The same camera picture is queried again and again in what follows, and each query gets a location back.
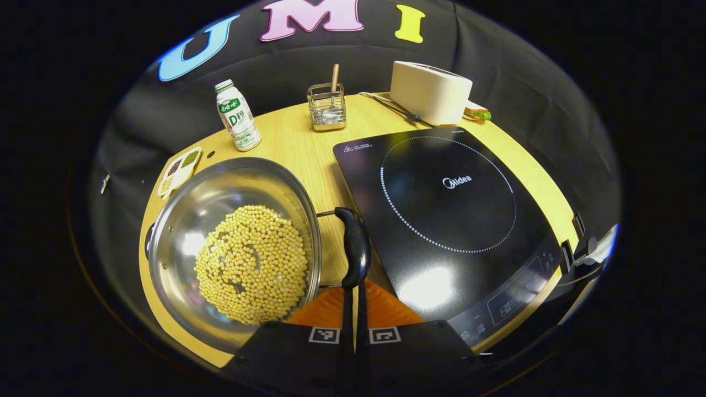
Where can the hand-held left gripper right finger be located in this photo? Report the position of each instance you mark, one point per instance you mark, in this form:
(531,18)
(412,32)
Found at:
(362,342)

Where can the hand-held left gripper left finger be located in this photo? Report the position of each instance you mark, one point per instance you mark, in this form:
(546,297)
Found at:
(346,342)

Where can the black induction cooktop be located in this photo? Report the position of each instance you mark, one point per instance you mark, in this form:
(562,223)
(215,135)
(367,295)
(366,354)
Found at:
(441,220)

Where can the pile of soybeans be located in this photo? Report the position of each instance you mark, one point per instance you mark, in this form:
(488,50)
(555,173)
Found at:
(253,264)

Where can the white divided dish of beans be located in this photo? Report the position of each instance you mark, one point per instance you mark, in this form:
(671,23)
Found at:
(179,172)

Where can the white drink bottle green label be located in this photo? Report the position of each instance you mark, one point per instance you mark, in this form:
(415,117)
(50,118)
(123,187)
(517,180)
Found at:
(238,118)

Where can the small green and white item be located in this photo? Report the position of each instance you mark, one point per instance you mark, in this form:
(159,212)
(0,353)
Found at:
(477,113)

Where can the white toaster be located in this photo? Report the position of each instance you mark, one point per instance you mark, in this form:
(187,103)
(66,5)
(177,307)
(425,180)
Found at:
(430,91)

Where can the wooden stick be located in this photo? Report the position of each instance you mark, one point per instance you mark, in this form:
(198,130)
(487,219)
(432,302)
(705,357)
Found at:
(335,77)

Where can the silver cloth clip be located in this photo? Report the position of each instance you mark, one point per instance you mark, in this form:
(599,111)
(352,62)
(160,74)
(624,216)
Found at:
(105,183)

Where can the black backdrop cloth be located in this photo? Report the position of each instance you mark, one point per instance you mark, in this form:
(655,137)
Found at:
(524,82)

